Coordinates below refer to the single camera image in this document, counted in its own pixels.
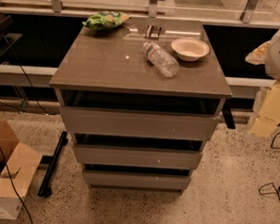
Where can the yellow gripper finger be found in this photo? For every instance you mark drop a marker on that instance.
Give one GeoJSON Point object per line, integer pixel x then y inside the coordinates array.
{"type": "Point", "coordinates": [266, 114]}

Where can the white paper bowl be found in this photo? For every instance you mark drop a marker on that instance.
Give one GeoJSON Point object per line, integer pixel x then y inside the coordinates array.
{"type": "Point", "coordinates": [190, 50]}

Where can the grey middle drawer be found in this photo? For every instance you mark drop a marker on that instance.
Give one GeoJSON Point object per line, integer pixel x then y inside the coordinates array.
{"type": "Point", "coordinates": [137, 158]}

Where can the grey drawer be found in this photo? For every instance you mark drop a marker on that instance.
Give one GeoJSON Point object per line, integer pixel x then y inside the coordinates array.
{"type": "Point", "coordinates": [136, 180]}
{"type": "Point", "coordinates": [137, 158]}
{"type": "Point", "coordinates": [114, 123]}

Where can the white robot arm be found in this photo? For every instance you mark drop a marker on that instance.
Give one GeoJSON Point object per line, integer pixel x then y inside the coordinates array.
{"type": "Point", "coordinates": [268, 54]}

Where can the grey drawer cabinet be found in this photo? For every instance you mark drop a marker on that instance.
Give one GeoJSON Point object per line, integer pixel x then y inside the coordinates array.
{"type": "Point", "coordinates": [108, 70]}

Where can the clear plastic water bottle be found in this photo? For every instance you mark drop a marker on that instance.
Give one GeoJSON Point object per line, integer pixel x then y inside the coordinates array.
{"type": "Point", "coordinates": [161, 59]}

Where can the green chip bag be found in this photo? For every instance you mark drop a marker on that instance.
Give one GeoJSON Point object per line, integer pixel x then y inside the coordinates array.
{"type": "Point", "coordinates": [106, 20]}

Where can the small metal clip object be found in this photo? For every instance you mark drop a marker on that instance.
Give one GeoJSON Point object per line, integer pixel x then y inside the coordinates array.
{"type": "Point", "coordinates": [153, 32]}

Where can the black metal stand bar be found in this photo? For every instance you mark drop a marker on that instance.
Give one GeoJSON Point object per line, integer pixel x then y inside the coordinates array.
{"type": "Point", "coordinates": [45, 190]}

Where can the grey top drawer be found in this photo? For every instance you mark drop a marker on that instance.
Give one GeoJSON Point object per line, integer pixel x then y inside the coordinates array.
{"type": "Point", "coordinates": [114, 123]}

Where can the grey bottom drawer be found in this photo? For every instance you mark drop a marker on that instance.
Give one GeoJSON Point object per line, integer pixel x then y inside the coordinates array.
{"type": "Point", "coordinates": [136, 180]}

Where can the cardboard box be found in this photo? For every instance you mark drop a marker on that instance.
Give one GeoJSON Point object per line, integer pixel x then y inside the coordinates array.
{"type": "Point", "coordinates": [18, 165]}

